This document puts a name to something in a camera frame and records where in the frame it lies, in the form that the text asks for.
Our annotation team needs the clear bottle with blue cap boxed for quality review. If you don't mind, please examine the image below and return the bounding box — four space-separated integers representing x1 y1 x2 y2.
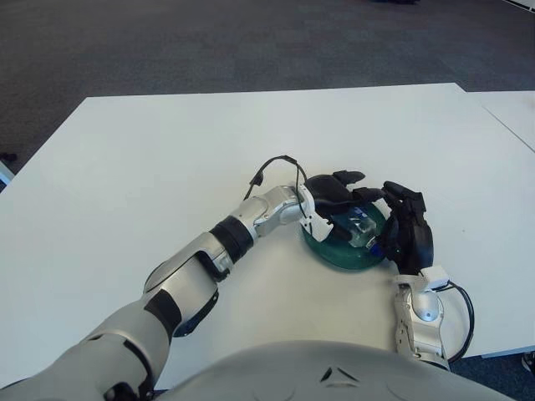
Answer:
340 206 384 258

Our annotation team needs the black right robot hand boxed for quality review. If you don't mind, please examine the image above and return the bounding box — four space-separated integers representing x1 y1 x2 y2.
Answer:
378 180 436 277

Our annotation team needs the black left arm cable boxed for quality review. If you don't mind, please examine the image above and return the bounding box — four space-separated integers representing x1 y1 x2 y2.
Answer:
242 155 310 235

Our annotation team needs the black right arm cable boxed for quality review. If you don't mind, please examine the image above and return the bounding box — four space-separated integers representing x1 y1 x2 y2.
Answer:
434 282 476 363

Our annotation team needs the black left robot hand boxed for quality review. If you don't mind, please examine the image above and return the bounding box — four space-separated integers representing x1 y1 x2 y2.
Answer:
306 170 384 243

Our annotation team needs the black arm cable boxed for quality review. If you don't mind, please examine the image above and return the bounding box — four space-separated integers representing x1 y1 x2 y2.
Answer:
434 282 476 363
242 155 310 235

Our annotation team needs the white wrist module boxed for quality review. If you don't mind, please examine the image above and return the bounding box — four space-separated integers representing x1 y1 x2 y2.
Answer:
297 185 334 242
420 266 451 292

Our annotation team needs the green round plate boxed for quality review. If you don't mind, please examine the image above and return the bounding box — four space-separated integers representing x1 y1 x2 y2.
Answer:
301 204 388 272

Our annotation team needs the grey robot torso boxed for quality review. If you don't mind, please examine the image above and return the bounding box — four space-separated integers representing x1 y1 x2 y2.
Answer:
158 340 513 401

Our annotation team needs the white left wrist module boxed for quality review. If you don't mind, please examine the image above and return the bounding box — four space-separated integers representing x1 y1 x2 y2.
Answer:
297 185 334 242

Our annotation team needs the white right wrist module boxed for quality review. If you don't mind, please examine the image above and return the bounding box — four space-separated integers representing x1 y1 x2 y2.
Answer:
420 266 451 292

